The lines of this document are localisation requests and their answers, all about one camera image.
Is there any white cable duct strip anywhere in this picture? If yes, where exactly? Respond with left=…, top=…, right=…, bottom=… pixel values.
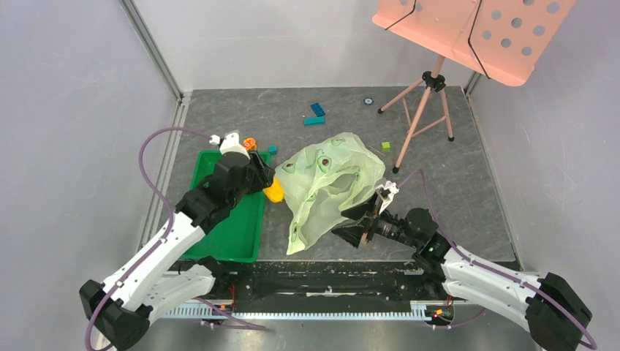
left=163, top=301, right=438, bottom=322

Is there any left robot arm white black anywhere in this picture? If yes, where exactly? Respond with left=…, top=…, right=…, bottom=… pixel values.
left=79, top=151, right=276, bottom=350

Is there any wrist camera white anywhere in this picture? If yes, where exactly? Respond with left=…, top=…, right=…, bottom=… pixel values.
left=209, top=130, right=249, bottom=158
left=375, top=181, right=399, bottom=214

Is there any yellow fake fruit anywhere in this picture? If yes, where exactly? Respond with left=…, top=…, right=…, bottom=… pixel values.
left=262, top=176, right=284, bottom=203

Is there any orange yellow round toy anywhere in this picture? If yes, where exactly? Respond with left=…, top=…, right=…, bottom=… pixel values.
left=243, top=137, right=257, bottom=151

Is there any blue lego brick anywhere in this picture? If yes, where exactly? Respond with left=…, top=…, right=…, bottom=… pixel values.
left=311, top=102, right=325, bottom=117

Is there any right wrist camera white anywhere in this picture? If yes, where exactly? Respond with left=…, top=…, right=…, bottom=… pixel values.
left=375, top=181, right=399, bottom=214

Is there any green plastic tray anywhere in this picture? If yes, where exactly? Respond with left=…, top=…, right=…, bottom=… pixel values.
left=180, top=150, right=272, bottom=264

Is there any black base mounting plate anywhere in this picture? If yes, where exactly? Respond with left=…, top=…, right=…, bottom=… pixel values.
left=183, top=261, right=471, bottom=314

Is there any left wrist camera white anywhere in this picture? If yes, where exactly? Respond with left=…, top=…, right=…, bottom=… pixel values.
left=209, top=130, right=249, bottom=158

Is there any pink music stand desk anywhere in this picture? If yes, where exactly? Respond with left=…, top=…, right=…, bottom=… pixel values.
left=372, top=0, right=575, bottom=87

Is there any pink tripod stand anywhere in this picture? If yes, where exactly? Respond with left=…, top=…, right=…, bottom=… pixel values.
left=377, top=54, right=455, bottom=174

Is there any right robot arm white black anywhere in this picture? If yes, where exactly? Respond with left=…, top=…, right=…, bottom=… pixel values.
left=332, top=205, right=594, bottom=350

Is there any teal rectangular block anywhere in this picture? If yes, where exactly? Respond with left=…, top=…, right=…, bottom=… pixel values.
left=303, top=116, right=325, bottom=127

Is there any pale green plastic bag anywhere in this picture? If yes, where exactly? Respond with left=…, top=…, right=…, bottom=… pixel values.
left=276, top=132, right=385, bottom=255

